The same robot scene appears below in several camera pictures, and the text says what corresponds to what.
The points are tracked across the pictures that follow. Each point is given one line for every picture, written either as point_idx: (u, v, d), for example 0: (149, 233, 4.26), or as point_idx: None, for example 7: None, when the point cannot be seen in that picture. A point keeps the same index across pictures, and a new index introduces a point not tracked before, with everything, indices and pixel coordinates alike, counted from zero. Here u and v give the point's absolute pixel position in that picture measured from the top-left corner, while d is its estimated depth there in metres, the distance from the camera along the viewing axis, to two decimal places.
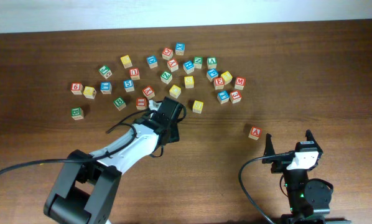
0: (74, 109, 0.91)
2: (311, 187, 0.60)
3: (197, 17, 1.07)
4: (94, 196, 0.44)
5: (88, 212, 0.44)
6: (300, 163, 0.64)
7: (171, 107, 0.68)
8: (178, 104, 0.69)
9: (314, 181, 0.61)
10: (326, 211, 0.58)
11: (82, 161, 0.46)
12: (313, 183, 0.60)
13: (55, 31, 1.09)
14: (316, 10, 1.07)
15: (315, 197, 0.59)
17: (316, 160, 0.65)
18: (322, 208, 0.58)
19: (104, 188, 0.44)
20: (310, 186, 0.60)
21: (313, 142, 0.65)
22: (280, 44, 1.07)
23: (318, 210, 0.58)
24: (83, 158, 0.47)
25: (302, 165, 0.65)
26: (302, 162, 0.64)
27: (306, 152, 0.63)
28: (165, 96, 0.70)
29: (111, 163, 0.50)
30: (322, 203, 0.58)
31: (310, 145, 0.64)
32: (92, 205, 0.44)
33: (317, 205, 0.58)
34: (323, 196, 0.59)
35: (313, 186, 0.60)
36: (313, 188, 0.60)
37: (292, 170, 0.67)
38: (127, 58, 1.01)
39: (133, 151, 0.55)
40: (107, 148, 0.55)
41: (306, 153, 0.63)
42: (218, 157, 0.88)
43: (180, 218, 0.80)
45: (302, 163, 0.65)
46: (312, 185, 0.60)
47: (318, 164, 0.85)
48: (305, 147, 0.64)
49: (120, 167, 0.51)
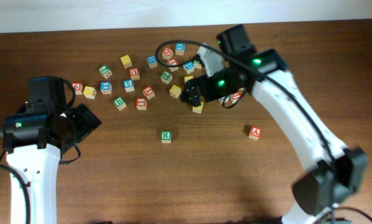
0: (118, 100, 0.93)
2: (285, 99, 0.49)
3: (196, 17, 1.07)
4: (37, 166, 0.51)
5: (29, 182, 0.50)
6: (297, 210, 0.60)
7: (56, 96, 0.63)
8: (81, 104, 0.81)
9: (278, 87, 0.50)
10: (320, 178, 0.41)
11: (31, 137, 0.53)
12: (278, 89, 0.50)
13: (55, 31, 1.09)
14: (317, 10, 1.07)
15: (329, 140, 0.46)
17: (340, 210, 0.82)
18: (314, 150, 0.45)
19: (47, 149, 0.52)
20: (272, 91, 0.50)
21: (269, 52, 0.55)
22: (280, 43, 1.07)
23: (265, 88, 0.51)
24: (30, 139, 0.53)
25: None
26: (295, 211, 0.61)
27: (269, 64, 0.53)
28: (46, 81, 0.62)
29: (53, 146, 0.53)
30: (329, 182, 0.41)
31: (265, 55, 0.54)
32: (37, 177, 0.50)
33: (324, 166, 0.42)
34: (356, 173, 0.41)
35: (283, 96, 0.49)
36: (285, 104, 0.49)
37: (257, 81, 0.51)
38: (127, 58, 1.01)
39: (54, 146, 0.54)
40: (64, 141, 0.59)
41: (266, 56, 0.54)
42: (218, 157, 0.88)
43: (180, 218, 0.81)
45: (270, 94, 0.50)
46: (274, 89, 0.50)
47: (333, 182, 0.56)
48: (279, 65, 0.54)
49: (53, 152, 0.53)
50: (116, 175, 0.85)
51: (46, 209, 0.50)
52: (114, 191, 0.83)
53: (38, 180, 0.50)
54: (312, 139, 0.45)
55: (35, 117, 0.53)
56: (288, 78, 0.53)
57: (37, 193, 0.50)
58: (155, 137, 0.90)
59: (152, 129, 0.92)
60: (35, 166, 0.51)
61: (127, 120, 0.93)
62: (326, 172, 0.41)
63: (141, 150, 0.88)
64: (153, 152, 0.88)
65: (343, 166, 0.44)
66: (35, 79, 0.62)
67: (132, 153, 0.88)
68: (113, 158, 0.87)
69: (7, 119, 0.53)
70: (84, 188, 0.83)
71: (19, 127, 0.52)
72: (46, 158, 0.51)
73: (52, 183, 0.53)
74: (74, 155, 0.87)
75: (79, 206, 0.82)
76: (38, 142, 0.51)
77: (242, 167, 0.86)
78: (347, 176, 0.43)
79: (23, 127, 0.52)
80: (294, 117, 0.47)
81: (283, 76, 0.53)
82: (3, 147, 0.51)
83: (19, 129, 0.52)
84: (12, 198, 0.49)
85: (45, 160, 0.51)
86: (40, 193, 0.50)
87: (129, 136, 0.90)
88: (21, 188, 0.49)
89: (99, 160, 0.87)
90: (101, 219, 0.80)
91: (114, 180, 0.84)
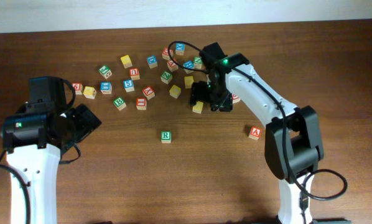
0: (118, 100, 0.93)
2: (247, 81, 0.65)
3: (196, 17, 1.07)
4: (36, 165, 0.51)
5: (30, 181, 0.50)
6: (287, 200, 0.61)
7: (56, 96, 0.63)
8: (81, 104, 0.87)
9: (241, 73, 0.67)
10: (276, 132, 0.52)
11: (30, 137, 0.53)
12: (242, 75, 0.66)
13: (55, 31, 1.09)
14: (316, 10, 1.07)
15: (284, 104, 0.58)
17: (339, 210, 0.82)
18: (270, 112, 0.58)
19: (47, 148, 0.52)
20: (237, 78, 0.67)
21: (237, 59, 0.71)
22: (280, 43, 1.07)
23: (232, 76, 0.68)
24: (30, 139, 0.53)
25: (293, 219, 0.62)
26: (285, 202, 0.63)
27: (236, 62, 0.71)
28: (47, 80, 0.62)
29: (53, 146, 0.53)
30: (284, 134, 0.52)
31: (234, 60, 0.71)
32: (36, 177, 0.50)
33: (280, 121, 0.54)
34: (306, 125, 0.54)
35: (246, 79, 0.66)
36: (248, 84, 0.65)
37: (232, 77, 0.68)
38: (127, 58, 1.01)
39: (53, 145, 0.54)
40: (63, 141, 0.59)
41: (233, 59, 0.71)
42: (218, 157, 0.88)
43: (180, 218, 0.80)
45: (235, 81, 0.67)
46: (239, 76, 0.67)
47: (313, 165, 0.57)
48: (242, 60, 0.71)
49: (52, 152, 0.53)
50: (116, 175, 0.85)
51: (46, 209, 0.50)
52: (114, 191, 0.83)
53: (38, 180, 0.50)
54: (269, 106, 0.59)
55: (35, 117, 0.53)
56: (250, 67, 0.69)
57: (37, 193, 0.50)
58: (155, 137, 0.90)
59: (152, 129, 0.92)
60: (35, 166, 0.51)
61: (127, 120, 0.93)
62: (282, 126, 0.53)
63: (141, 150, 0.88)
64: (153, 152, 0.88)
65: (297, 124, 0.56)
66: (35, 79, 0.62)
67: (132, 154, 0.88)
68: (113, 158, 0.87)
69: (7, 119, 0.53)
70: (84, 188, 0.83)
71: (19, 127, 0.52)
72: (46, 158, 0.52)
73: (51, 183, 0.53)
74: (74, 155, 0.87)
75: (79, 206, 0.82)
76: (38, 142, 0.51)
77: (242, 166, 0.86)
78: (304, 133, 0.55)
79: (23, 127, 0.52)
80: (255, 93, 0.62)
81: (246, 66, 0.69)
82: (3, 147, 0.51)
83: (19, 129, 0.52)
84: (12, 198, 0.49)
85: (45, 160, 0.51)
86: (40, 193, 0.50)
87: (129, 137, 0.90)
88: (21, 188, 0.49)
89: (99, 160, 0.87)
90: (100, 219, 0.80)
91: (114, 180, 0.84)
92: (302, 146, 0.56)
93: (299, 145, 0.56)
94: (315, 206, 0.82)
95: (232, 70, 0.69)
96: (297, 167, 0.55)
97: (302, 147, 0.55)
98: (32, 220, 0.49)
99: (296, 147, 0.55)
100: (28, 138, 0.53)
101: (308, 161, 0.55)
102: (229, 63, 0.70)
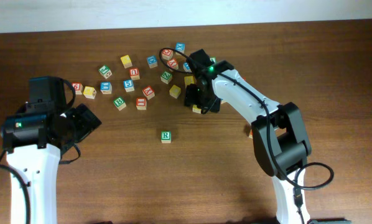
0: (118, 100, 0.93)
2: (232, 85, 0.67)
3: (196, 17, 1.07)
4: (35, 165, 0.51)
5: (29, 181, 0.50)
6: (281, 199, 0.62)
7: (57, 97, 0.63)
8: (81, 104, 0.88)
9: (226, 78, 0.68)
10: (260, 129, 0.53)
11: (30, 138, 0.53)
12: (227, 79, 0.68)
13: (55, 31, 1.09)
14: (316, 10, 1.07)
15: (267, 102, 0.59)
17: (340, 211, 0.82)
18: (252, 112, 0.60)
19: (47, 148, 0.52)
20: (223, 83, 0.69)
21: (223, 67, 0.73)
22: (280, 43, 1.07)
23: (218, 82, 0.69)
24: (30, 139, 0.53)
25: (290, 218, 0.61)
26: (280, 201, 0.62)
27: (222, 69, 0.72)
28: (48, 81, 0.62)
29: (53, 146, 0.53)
30: (269, 130, 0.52)
31: (221, 66, 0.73)
32: (36, 177, 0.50)
33: (265, 118, 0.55)
34: (290, 120, 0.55)
35: (231, 83, 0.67)
36: (233, 88, 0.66)
37: (218, 83, 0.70)
38: (127, 58, 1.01)
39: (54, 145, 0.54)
40: (63, 141, 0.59)
41: (220, 66, 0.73)
42: (218, 157, 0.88)
43: (180, 218, 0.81)
45: (221, 84, 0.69)
46: (224, 81, 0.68)
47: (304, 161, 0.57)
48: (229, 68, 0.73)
49: (52, 152, 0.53)
50: (116, 175, 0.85)
51: (45, 209, 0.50)
52: (114, 191, 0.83)
53: (38, 180, 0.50)
54: (253, 106, 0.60)
55: (35, 117, 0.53)
56: (234, 72, 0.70)
57: (37, 193, 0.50)
58: (155, 137, 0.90)
59: (152, 129, 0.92)
60: (35, 166, 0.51)
61: (127, 120, 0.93)
62: (265, 124, 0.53)
63: (141, 150, 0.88)
64: (153, 152, 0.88)
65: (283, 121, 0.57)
66: (35, 79, 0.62)
67: (132, 154, 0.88)
68: (113, 158, 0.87)
69: (7, 119, 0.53)
70: (84, 188, 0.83)
71: (19, 127, 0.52)
72: (46, 158, 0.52)
73: (51, 183, 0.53)
74: (74, 155, 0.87)
75: (79, 206, 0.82)
76: (38, 142, 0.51)
77: (242, 167, 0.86)
78: (289, 129, 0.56)
79: (23, 127, 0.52)
80: (239, 96, 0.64)
81: (231, 71, 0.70)
82: (3, 147, 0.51)
83: (19, 129, 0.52)
84: (11, 198, 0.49)
85: (45, 160, 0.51)
86: (40, 193, 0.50)
87: (129, 136, 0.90)
88: (21, 188, 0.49)
89: (99, 160, 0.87)
90: (101, 219, 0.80)
91: (114, 180, 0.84)
92: (289, 142, 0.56)
93: (286, 142, 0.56)
94: (315, 206, 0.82)
95: (218, 76, 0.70)
96: (285, 162, 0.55)
97: (290, 143, 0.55)
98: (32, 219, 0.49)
99: (283, 143, 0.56)
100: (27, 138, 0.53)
101: (296, 156, 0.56)
102: (216, 70, 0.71)
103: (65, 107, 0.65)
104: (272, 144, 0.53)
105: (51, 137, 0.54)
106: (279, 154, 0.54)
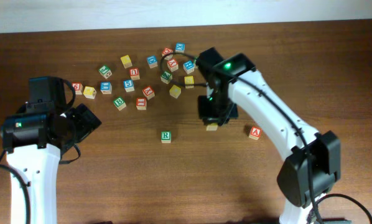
0: (118, 100, 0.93)
2: (256, 94, 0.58)
3: (196, 17, 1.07)
4: (35, 166, 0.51)
5: (29, 181, 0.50)
6: (291, 221, 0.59)
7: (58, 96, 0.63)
8: (81, 104, 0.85)
9: (251, 85, 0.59)
10: (298, 165, 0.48)
11: (30, 138, 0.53)
12: (251, 87, 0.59)
13: (55, 31, 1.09)
14: (317, 10, 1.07)
15: (303, 128, 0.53)
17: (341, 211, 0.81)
18: (285, 135, 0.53)
19: (48, 148, 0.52)
20: (245, 89, 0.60)
21: (242, 67, 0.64)
22: (281, 44, 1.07)
23: (238, 88, 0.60)
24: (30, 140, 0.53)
25: None
26: (289, 211, 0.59)
27: (239, 68, 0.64)
28: (48, 80, 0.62)
29: (53, 147, 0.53)
30: (308, 168, 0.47)
31: (239, 66, 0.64)
32: (36, 177, 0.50)
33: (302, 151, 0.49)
34: (330, 153, 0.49)
35: (254, 92, 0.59)
36: (257, 98, 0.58)
37: (236, 86, 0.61)
38: (127, 58, 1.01)
39: (55, 146, 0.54)
40: (63, 140, 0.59)
41: (237, 65, 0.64)
42: (218, 157, 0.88)
43: (180, 218, 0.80)
45: (242, 90, 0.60)
46: (247, 88, 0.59)
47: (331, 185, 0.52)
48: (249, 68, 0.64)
49: (53, 152, 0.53)
50: (116, 175, 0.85)
51: (46, 210, 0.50)
52: (114, 191, 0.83)
53: (38, 180, 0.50)
54: (286, 129, 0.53)
55: (35, 117, 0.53)
56: (259, 79, 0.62)
57: (36, 193, 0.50)
58: (155, 137, 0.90)
59: (152, 129, 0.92)
60: (35, 166, 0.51)
61: (127, 120, 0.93)
62: (306, 160, 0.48)
63: (141, 150, 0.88)
64: (153, 152, 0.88)
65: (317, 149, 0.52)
66: (35, 79, 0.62)
67: (132, 154, 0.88)
68: (113, 158, 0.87)
69: (7, 119, 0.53)
70: (84, 188, 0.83)
71: (19, 126, 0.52)
72: (46, 158, 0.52)
73: (52, 183, 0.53)
74: (74, 155, 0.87)
75: (79, 206, 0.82)
76: (38, 142, 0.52)
77: (242, 167, 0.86)
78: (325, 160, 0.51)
79: (23, 127, 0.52)
80: (266, 110, 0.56)
81: (253, 78, 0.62)
82: (3, 147, 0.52)
83: (19, 129, 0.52)
84: (11, 198, 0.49)
85: (45, 160, 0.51)
86: (40, 193, 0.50)
87: (129, 137, 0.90)
88: (21, 188, 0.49)
89: (99, 160, 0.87)
90: (101, 219, 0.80)
91: (114, 180, 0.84)
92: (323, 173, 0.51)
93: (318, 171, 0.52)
94: None
95: (238, 81, 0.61)
96: (316, 192, 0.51)
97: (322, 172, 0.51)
98: (32, 220, 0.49)
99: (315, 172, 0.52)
100: (27, 139, 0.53)
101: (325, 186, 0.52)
102: (233, 71, 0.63)
103: (65, 106, 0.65)
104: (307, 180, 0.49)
105: (51, 137, 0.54)
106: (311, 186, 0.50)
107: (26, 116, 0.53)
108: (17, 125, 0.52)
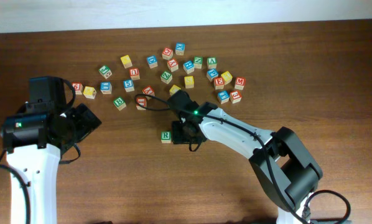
0: (118, 99, 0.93)
2: (219, 124, 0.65)
3: (196, 17, 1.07)
4: (35, 166, 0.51)
5: (29, 181, 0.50)
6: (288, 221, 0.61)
7: (58, 96, 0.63)
8: (81, 105, 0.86)
9: (211, 117, 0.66)
10: (259, 164, 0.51)
11: (32, 138, 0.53)
12: (213, 119, 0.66)
13: (55, 31, 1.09)
14: (316, 10, 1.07)
15: (260, 134, 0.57)
17: (341, 212, 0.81)
18: (248, 147, 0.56)
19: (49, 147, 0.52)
20: (210, 123, 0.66)
21: (209, 108, 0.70)
22: (280, 44, 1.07)
23: (204, 124, 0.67)
24: (30, 140, 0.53)
25: None
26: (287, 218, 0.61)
27: (206, 110, 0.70)
28: (47, 81, 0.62)
29: (53, 147, 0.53)
30: (269, 164, 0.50)
31: (207, 107, 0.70)
32: (35, 177, 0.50)
33: (262, 152, 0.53)
34: (289, 147, 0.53)
35: (217, 122, 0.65)
36: (221, 126, 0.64)
37: (206, 127, 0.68)
38: (127, 58, 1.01)
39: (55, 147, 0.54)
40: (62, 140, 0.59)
41: (204, 107, 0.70)
42: (218, 157, 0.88)
43: (180, 218, 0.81)
45: (209, 129, 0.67)
46: (211, 121, 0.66)
47: (316, 185, 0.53)
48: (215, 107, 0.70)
49: (52, 152, 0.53)
50: (116, 175, 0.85)
51: (45, 209, 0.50)
52: (114, 191, 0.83)
53: (38, 180, 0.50)
54: (247, 140, 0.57)
55: (35, 117, 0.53)
56: (219, 110, 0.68)
57: (36, 193, 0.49)
58: (155, 137, 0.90)
59: (152, 129, 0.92)
60: (35, 166, 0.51)
61: (127, 120, 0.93)
62: (265, 157, 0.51)
63: (141, 150, 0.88)
64: (153, 152, 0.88)
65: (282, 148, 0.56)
66: (35, 79, 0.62)
67: (132, 154, 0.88)
68: (112, 158, 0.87)
69: (7, 119, 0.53)
70: (83, 188, 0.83)
71: (19, 127, 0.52)
72: (46, 158, 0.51)
73: (52, 184, 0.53)
74: (74, 155, 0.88)
75: (79, 206, 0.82)
76: (38, 142, 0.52)
77: (242, 167, 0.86)
78: (293, 157, 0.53)
79: (23, 127, 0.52)
80: (230, 134, 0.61)
81: (215, 111, 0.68)
82: (4, 147, 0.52)
83: (19, 129, 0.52)
84: (12, 198, 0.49)
85: (45, 160, 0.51)
86: (40, 193, 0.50)
87: (129, 137, 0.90)
88: (21, 188, 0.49)
89: (99, 160, 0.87)
90: (101, 219, 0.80)
91: (114, 180, 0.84)
92: (298, 170, 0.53)
93: (293, 170, 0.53)
94: (315, 206, 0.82)
95: (204, 118, 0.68)
96: (300, 193, 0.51)
97: (298, 171, 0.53)
98: (32, 220, 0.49)
99: (290, 172, 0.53)
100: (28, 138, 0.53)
101: (309, 183, 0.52)
102: (200, 112, 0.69)
103: (65, 106, 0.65)
104: (278, 178, 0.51)
105: (51, 137, 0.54)
106: (290, 185, 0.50)
107: (26, 116, 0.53)
108: (17, 126, 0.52)
